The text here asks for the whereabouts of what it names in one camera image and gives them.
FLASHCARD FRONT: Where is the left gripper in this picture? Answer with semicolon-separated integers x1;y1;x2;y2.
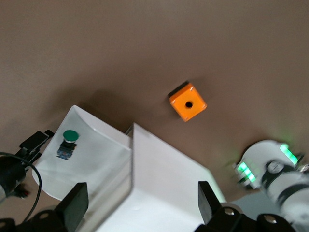
0;130;55;198

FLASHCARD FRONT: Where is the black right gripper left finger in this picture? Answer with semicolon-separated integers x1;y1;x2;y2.
16;182;89;232

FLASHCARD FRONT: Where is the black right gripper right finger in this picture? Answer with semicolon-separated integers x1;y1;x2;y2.
195;181;256;232

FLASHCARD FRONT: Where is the green mushroom push button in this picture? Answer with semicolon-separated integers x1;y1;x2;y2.
56;130;80;160

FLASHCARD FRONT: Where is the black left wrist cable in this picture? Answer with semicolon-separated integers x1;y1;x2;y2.
0;151;43;223

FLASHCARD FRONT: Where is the orange button enclosure box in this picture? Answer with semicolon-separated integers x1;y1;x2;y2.
168;82;208;123

